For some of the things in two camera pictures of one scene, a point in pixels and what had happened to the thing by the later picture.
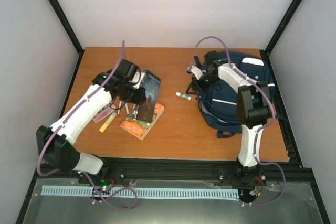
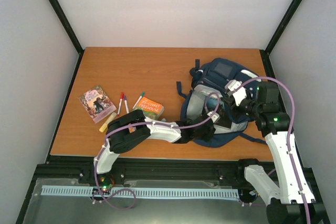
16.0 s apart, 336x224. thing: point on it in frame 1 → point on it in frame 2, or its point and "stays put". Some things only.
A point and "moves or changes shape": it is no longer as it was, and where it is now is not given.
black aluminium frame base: x=172 y=191 stays put
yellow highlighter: x=107 y=122 stays put
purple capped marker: x=127 y=109 stays put
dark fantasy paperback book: x=146 y=109 → x=224 y=119
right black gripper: x=195 y=86 → x=234 y=109
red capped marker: x=118 y=112 stays put
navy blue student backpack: x=218 y=99 moves or changes shape
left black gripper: x=140 y=99 → x=207 y=138
